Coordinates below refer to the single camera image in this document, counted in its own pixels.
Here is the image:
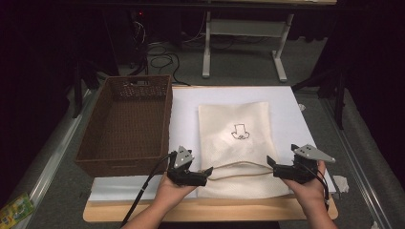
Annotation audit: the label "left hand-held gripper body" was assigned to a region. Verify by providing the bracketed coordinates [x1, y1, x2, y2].
[166, 145, 208, 187]

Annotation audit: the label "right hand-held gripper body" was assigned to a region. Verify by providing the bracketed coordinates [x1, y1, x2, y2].
[272, 143, 336, 185]

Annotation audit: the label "cream drawstring bag with drawing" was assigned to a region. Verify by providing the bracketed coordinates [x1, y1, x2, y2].
[196, 101, 291, 199]

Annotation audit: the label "brown woven basket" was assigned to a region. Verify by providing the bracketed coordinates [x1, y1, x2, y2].
[75, 74, 174, 178]

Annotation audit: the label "person's left hand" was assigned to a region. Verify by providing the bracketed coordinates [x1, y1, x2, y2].
[157, 173, 198, 212]

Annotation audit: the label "person's right hand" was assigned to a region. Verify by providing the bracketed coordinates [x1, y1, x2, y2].
[282, 160, 327, 208]

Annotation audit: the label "large crumpled white tape piece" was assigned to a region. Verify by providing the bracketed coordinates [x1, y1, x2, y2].
[332, 175, 351, 194]

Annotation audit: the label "white foam board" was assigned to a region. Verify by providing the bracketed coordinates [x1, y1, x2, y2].
[88, 85, 337, 203]

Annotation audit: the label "black metal stand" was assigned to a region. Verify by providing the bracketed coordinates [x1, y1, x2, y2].
[71, 60, 100, 119]
[291, 63, 349, 131]

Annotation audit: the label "green printed packet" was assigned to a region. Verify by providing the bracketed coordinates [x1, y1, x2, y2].
[0, 193, 35, 229]

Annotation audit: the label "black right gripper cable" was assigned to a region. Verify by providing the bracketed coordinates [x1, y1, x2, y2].
[313, 167, 330, 212]

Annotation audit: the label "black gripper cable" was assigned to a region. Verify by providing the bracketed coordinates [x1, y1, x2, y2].
[119, 151, 178, 229]
[313, 167, 330, 212]

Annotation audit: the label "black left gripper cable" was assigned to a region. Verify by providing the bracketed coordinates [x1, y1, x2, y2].
[119, 151, 178, 229]

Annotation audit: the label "metal floor rail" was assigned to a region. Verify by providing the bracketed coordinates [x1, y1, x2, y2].
[12, 89, 96, 229]
[319, 98, 394, 229]

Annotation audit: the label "black floor cables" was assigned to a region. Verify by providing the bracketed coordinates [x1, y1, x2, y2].
[146, 41, 192, 87]

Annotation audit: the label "white metal table frame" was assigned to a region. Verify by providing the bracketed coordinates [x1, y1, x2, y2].
[202, 11, 295, 83]

